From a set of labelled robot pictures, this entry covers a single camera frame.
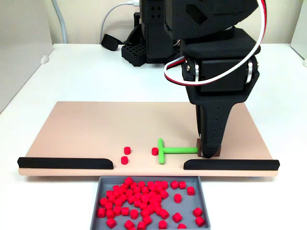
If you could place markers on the beige flat board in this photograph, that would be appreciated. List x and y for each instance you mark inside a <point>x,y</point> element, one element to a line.
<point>96,131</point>

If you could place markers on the green T-shaped pusher tool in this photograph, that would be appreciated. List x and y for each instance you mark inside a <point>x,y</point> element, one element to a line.
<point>180,150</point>

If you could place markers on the small white fixture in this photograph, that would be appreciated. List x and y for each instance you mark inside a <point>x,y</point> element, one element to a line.
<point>304,62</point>

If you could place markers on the grey plastic tray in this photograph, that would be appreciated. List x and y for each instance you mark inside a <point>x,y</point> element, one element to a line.
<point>187,206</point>

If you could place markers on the black bumper strip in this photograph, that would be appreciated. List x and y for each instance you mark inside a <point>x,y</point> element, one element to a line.
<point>230,164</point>
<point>64,163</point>

